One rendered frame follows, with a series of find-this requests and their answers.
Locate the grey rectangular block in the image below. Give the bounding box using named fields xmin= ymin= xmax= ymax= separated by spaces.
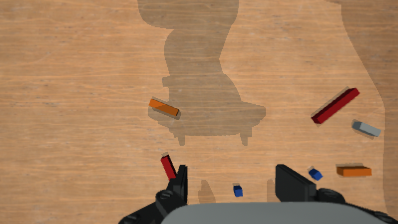
xmin=352 ymin=122 xmax=381 ymax=137

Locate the orange rod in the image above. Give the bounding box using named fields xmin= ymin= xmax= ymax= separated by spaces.
xmin=337 ymin=166 xmax=372 ymax=177
xmin=149 ymin=99 xmax=179 ymax=116

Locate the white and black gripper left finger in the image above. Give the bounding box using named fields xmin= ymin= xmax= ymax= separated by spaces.
xmin=118 ymin=165 xmax=188 ymax=224

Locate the red rod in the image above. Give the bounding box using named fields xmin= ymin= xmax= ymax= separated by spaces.
xmin=161 ymin=155 xmax=177 ymax=181
xmin=311 ymin=88 xmax=360 ymax=124

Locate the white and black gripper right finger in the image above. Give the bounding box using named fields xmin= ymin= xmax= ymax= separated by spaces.
xmin=275 ymin=164 xmax=398 ymax=224

